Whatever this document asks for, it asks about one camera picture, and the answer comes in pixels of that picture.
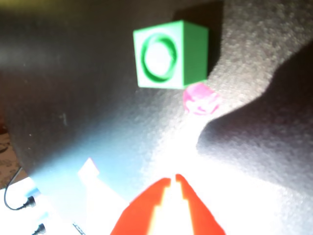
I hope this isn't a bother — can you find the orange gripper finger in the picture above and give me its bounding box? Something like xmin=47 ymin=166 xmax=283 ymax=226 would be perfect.
xmin=110 ymin=178 xmax=171 ymax=235
xmin=175 ymin=173 xmax=227 ymax=235

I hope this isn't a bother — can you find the green cube with round recess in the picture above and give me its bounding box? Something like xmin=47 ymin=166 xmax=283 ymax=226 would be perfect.
xmin=133 ymin=20 xmax=210 ymax=90

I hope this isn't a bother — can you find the white numbered grid paper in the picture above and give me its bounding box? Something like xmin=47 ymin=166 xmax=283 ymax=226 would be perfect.
xmin=83 ymin=171 xmax=132 ymax=235

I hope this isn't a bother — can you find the black white striped strip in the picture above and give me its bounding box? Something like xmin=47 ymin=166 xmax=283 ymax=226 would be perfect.
xmin=72 ymin=222 xmax=86 ymax=235

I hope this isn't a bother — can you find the pink tape piece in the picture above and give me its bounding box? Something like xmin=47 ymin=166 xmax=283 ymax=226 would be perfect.
xmin=77 ymin=158 xmax=100 ymax=179
xmin=182 ymin=82 xmax=222 ymax=116

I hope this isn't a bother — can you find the white power strip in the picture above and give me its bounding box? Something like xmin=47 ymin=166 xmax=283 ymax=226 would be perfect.
xmin=0 ymin=177 xmax=74 ymax=235

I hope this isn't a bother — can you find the dark foam mat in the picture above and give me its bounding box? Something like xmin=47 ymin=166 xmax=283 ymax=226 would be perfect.
xmin=0 ymin=0 xmax=313 ymax=235

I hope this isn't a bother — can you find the black plug with cable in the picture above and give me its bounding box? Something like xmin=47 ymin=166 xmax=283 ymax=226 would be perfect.
xmin=3 ymin=166 xmax=37 ymax=211
xmin=33 ymin=223 xmax=46 ymax=235

